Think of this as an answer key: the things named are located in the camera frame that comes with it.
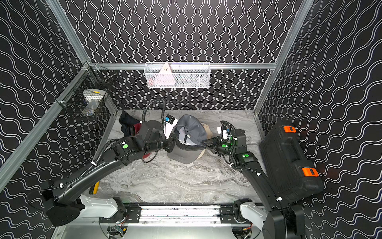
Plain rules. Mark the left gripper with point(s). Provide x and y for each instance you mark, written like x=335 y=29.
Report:
x=172 y=143

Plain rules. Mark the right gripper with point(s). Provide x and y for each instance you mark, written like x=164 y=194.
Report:
x=215 y=144

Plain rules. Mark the cream baseball cap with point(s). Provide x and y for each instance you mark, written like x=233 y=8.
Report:
x=209 y=136

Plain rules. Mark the navy baseball cap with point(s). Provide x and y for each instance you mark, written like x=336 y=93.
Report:
x=130 y=126

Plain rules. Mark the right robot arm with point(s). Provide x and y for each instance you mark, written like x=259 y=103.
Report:
x=277 y=219

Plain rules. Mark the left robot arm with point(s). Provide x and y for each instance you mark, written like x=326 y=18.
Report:
x=62 y=197

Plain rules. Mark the pink triangular card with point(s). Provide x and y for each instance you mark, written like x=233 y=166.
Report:
x=164 y=78

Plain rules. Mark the black orange tool case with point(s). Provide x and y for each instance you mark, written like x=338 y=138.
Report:
x=290 y=172

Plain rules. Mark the white object in black basket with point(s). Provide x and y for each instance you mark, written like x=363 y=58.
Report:
x=93 y=98

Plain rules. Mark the white wire basket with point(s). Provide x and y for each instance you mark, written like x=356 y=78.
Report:
x=186 y=74

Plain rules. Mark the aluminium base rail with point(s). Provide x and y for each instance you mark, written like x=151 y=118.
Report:
x=192 y=215

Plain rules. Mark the yellow handled screwdriver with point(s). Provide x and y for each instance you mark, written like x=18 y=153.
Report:
x=95 y=188

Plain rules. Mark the black wire basket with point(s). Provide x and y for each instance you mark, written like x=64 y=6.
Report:
x=94 y=77

